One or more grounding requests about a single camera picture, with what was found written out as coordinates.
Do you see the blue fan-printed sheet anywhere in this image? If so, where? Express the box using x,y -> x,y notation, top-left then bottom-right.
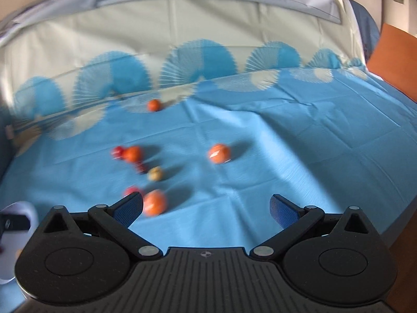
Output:
0,0 -> 408,284

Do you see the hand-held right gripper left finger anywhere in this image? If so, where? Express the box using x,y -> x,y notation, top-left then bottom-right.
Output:
33,192 -> 163,261

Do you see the blue sofa armrest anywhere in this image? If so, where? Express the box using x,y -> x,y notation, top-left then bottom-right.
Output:
353,0 -> 381,63

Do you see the orange tangerine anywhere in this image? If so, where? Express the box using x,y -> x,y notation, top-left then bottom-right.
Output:
124,146 -> 144,163
143,190 -> 168,216

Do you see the pale blue plate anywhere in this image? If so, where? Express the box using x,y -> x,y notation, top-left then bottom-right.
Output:
0,202 -> 38,284

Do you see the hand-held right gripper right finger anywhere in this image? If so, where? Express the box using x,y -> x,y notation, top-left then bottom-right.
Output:
250,194 -> 382,261

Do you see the orange pillow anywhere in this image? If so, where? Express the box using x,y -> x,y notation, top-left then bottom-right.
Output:
366,23 -> 417,104

